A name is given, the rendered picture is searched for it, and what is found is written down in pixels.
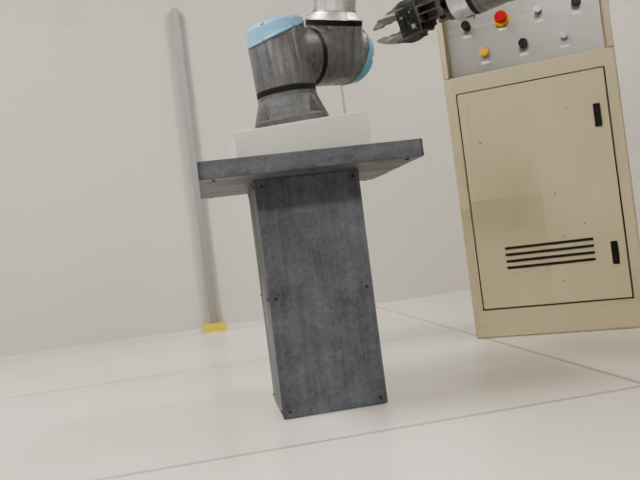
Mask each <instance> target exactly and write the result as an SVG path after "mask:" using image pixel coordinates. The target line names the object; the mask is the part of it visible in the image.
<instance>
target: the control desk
mask: <svg viewBox="0 0 640 480"><path fill-rule="evenodd" d="M436 21H437V24H438V25H436V28H437V36H438V44H439V51H440V58H441V66H442V73H443V80H444V87H445V94H446V102H447V110H448V118H449V124H450V139H451V146H452V154H453V161H454V168H455V176H456V184H457V191H458V198H459V206H460V213H461V221H462V229H463V235H464V243H465V251H466V258H467V266H468V273H469V280H470V295H471V302H472V309H473V317H474V325H475V332H476V338H478V339H480V338H494V337H508V336H521V335H535V334H549V333H563V332H577V331H590V330H617V329H631V328H640V243H639V235H638V228H637V221H636V213H635V206H634V199H633V191H632V183H631V176H630V162H629V155H628V147H627V140H626V133H625V125H624V118H623V111H622V103H621V95H620V89H619V81H618V73H617V66H616V59H615V51H614V47H613V46H614V44H613V37H612V29H611V21H610V8H609V0H514V1H509V2H508V3H505V4H503V5H500V6H498V7H496V8H493V9H491V10H487V11H484V12H482V13H479V14H477V15H475V19H473V20H471V19H470V18H468V19H466V20H463V21H458V20H456V19H454V20H447V21H445V22H442V23H439V21H438V19H437V20H436Z"/></svg>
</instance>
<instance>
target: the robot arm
mask: <svg viewBox="0 0 640 480"><path fill-rule="evenodd" d="M509 1H514V0H403V1H401V2H399V3H398V4H397V5H396V6H395V7H394V8H392V10H391V11H389V12H387V13H386V14H385V15H384V16H383V17H382V18H381V19H378V20H377V23H376V25H375V26H374V28H373V31H375V30H380V29H382V28H384V27H385V26H386V25H390V24H392V23H393V22H394V21H396V22H398V25H399V28H400V31H399V32H397V33H394V34H391V35H390V36H385V37H383V38H381V39H379V40H377V43H380V44H385V45H392V44H401V43H414V42H417V41H419V40H421V39H422V38H423V37H425V36H428V35H429V34H428V31H429V30H434V28H435V25H438V24H437V21H436V20H437V19H438V21H439V23H442V22H445V21H447V20H454V19H456V20H458V21H463V20H466V19H468V18H470V19H471V20H473V19H475V15H477V14H479V13H482V12H484V11H487V10H491V9H493V8H496V7H498V6H500V5H503V4H505V3H508V2H509ZM355 3H356V0H313V10H312V12H311V13H310V14H309V15H308V16H307V17H306V25H304V20H303V17H302V16H301V15H298V14H290V15H282V16H277V17H273V18H271V19H268V20H265V21H262V22H260V23H258V24H255V25H254V26H252V27H251V28H249V30H248V32H247V43H248V47H247V49H248V52H249V57H250V65H251V70H252V76H253V81H254V86H255V91H256V96H257V101H258V110H257V115H256V121H255V128H256V129H259V128H264V127H270V126H276V125H282V124H288V123H293V122H299V121H305V120H311V119H316V118H322V117H328V116H329V113H328V112H327V110H326V108H325V107H324V105H323V103H322V101H321V100H320V98H319V96H318V94H317V91H316V87H324V86H346V85H348V84H353V83H357V82H359V81H360V80H362V79H363V78H364V77H365V76H366V75H367V74H368V72H369V71H370V68H371V65H372V62H373V60H372V56H374V47H373V43H372V40H371V38H370V35H369V34H367V32H366V31H365V30H363V29H362V23H363V19H362V18H361V17H360V16H359V15H358V14H357V13H356V10H355Z"/></svg>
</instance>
